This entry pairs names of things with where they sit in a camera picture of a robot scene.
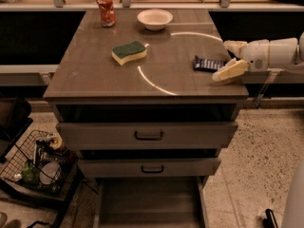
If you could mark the top grey drawer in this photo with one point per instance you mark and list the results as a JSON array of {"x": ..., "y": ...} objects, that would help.
[{"x": 146, "y": 126}]

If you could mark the green and yellow sponge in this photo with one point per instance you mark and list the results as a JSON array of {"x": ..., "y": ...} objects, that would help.
[{"x": 128, "y": 52}]

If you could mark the white cup in basket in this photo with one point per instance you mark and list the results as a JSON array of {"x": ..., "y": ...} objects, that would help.
[{"x": 50, "y": 173}]

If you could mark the grey drawer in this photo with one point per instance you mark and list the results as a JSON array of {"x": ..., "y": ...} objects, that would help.
[
  {"x": 136, "y": 168},
  {"x": 146, "y": 126},
  {"x": 151, "y": 203}
]

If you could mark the white ceramic bowl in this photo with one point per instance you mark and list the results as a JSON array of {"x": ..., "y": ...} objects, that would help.
[{"x": 155, "y": 19}]

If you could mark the middle grey drawer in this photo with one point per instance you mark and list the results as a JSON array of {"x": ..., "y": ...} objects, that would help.
[{"x": 136, "y": 168}]

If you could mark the black wire basket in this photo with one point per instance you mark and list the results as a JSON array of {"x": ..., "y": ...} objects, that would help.
[{"x": 40, "y": 170}]

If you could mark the bottom grey drawer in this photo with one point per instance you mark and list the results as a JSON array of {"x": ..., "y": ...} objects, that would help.
[{"x": 151, "y": 203}]

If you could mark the green item in basket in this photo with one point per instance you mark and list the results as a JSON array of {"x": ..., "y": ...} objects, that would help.
[{"x": 30, "y": 173}]

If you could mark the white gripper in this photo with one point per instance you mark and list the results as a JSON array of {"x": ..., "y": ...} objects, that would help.
[{"x": 256, "y": 55}]

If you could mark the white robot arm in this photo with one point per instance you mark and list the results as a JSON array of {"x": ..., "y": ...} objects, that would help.
[{"x": 258, "y": 166}]

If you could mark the grey drawer cabinet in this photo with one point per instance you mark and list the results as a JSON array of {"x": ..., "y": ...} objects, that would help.
[{"x": 89, "y": 75}]

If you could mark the crushed orange soda can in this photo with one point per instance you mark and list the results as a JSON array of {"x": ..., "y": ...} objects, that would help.
[{"x": 107, "y": 13}]

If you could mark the blue rxbar blueberry wrapper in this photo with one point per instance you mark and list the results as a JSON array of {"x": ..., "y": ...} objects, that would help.
[{"x": 208, "y": 65}]

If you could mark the black object on floor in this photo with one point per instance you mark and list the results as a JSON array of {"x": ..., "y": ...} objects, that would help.
[{"x": 270, "y": 220}]

